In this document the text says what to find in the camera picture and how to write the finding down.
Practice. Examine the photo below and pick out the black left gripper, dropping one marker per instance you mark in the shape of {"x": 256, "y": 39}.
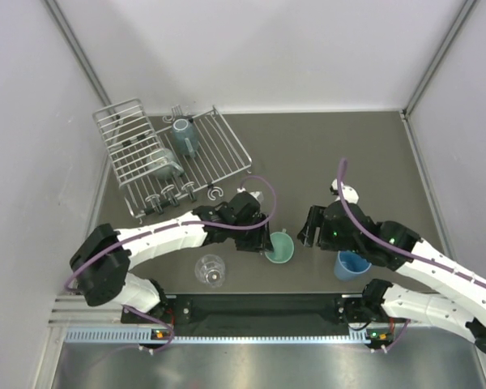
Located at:
{"x": 259, "y": 240}

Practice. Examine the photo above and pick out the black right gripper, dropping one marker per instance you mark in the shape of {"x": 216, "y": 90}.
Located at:
{"x": 306, "y": 235}

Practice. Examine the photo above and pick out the green teal mug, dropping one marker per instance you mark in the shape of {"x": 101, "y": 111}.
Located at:
{"x": 282, "y": 247}

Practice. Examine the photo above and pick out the grey round ceramic cup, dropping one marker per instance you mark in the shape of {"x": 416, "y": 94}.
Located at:
{"x": 163, "y": 164}

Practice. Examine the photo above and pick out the blue-grey ceramic mug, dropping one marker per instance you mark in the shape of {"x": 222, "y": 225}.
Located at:
{"x": 185, "y": 137}

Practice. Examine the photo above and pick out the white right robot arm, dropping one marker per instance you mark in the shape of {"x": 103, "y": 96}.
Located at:
{"x": 459, "y": 302}

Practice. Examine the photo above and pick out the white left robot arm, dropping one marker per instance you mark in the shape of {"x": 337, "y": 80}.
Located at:
{"x": 103, "y": 263}

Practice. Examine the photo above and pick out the blue plastic cup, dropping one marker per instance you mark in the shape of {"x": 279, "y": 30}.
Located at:
{"x": 349, "y": 265}

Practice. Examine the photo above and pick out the clear glass tumbler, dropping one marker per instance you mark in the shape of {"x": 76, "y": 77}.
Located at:
{"x": 210, "y": 270}

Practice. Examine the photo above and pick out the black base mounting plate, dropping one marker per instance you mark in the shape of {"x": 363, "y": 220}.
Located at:
{"x": 284, "y": 314}

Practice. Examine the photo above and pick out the small metal c-shaped hook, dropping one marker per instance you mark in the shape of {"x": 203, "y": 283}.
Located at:
{"x": 214, "y": 193}

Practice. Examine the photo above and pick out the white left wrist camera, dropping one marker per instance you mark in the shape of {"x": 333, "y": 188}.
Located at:
{"x": 257, "y": 194}

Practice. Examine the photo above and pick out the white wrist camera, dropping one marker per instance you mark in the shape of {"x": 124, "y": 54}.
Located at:
{"x": 257, "y": 194}
{"x": 349, "y": 193}

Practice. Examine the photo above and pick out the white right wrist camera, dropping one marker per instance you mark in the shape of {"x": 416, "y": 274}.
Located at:
{"x": 349, "y": 193}

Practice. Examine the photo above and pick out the metal wire dish rack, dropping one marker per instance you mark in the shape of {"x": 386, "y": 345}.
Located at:
{"x": 130, "y": 137}

